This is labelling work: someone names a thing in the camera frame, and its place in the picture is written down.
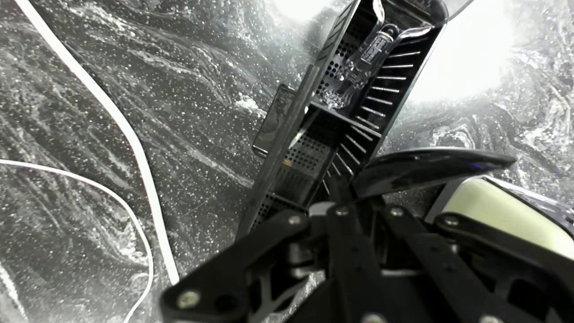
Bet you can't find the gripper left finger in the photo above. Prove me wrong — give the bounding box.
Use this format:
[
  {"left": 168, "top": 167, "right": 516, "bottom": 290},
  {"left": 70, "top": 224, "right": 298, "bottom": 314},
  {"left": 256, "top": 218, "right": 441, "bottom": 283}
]
[{"left": 161, "top": 202, "right": 383, "bottom": 323}]

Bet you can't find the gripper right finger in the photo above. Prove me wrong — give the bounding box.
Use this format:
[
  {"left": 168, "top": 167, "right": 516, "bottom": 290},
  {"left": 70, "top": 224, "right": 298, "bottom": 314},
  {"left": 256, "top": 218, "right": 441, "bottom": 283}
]
[{"left": 380, "top": 205, "right": 574, "bottom": 323}]

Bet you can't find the black perforated utensil rack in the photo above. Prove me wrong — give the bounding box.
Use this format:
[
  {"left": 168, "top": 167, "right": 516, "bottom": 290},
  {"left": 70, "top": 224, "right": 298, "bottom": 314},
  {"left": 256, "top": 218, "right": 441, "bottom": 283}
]
[{"left": 235, "top": 0, "right": 450, "bottom": 239}]

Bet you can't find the thin white cable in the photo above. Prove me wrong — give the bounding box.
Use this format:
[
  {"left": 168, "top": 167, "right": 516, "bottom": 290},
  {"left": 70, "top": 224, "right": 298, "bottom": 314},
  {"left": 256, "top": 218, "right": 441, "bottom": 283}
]
[{"left": 0, "top": 159, "right": 154, "bottom": 323}]

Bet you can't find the thick white cable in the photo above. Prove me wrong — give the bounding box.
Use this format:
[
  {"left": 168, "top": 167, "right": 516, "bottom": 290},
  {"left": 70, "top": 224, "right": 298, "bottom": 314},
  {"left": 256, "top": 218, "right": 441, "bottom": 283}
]
[{"left": 13, "top": 0, "right": 181, "bottom": 286}]

